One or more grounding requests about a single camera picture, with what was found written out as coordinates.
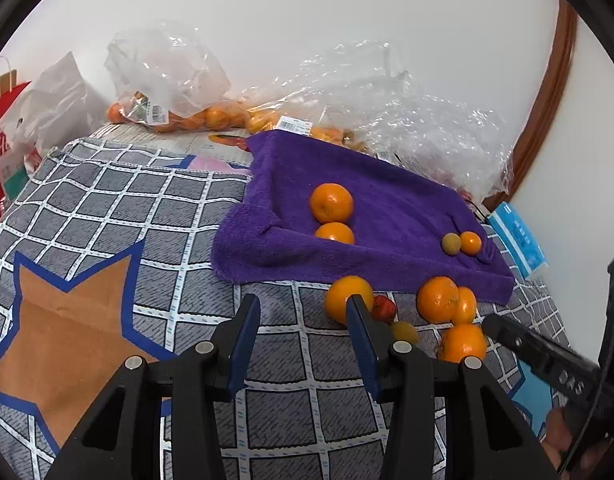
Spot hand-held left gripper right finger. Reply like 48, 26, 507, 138
346, 295, 560, 480

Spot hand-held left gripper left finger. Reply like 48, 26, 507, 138
44, 294, 262, 480

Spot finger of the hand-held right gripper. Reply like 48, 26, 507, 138
482, 314, 558, 376

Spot small red apple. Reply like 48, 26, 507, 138
371, 295, 398, 323

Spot large orange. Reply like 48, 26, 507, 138
314, 222, 356, 245
324, 276, 374, 328
309, 182, 354, 224
437, 323, 488, 364
416, 276, 461, 324

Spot small orange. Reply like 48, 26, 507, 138
452, 287, 478, 326
459, 230, 483, 256

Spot purple towel covered tray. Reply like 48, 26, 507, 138
210, 130, 515, 308

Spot bagged red fruits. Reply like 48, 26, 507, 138
427, 167, 475, 198

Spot person's right hand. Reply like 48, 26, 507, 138
539, 406, 612, 471

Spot blue tissue pack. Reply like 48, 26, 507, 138
487, 202, 550, 281

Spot grey checkered star blanket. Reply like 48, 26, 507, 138
0, 137, 612, 480

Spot fruit print cardboard box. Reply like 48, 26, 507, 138
92, 125, 255, 166

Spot pile of bagged oranges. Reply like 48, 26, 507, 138
107, 102, 248, 133
247, 110, 368, 151

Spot large crinkled clear plastic bag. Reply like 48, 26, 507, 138
237, 40, 515, 201

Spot white grey plastic bag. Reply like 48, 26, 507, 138
0, 51, 110, 161

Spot black cable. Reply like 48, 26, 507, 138
559, 385, 612, 471

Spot brown wooden door frame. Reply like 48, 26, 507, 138
482, 0, 578, 211

